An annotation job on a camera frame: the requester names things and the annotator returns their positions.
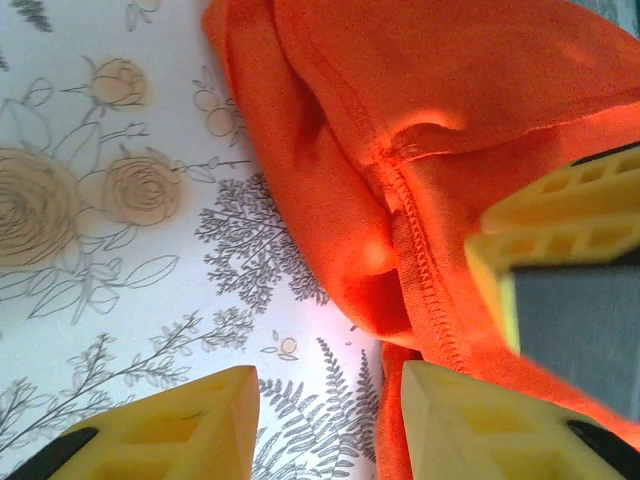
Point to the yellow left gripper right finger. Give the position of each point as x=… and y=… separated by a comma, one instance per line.
x=480, y=435

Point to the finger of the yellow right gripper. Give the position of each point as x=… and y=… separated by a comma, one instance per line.
x=565, y=205
x=575, y=320

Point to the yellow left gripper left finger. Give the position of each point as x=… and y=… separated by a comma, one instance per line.
x=175, y=440

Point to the orange t-shirt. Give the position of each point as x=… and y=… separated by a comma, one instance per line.
x=450, y=75

